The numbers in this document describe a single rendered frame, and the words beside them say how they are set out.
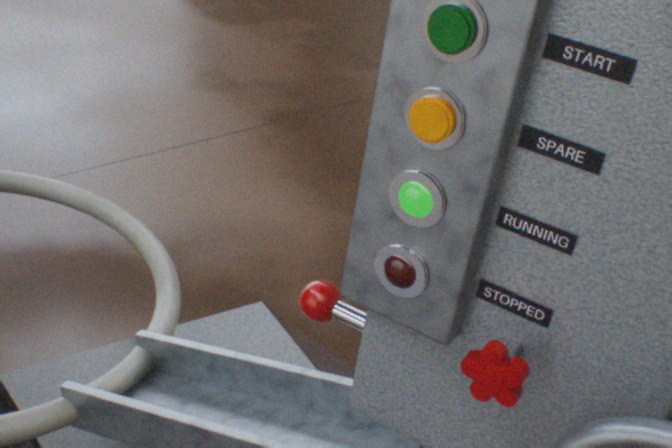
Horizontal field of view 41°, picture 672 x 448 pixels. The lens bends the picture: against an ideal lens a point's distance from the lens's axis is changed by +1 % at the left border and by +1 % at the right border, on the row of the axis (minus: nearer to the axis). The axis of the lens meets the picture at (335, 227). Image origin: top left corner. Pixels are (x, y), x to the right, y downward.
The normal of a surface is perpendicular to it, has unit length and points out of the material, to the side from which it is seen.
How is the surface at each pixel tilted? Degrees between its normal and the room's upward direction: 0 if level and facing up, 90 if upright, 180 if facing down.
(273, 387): 90
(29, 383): 0
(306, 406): 90
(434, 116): 90
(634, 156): 90
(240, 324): 0
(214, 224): 0
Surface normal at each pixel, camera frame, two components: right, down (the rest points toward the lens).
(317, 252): 0.14, -0.84
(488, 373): -0.52, 0.38
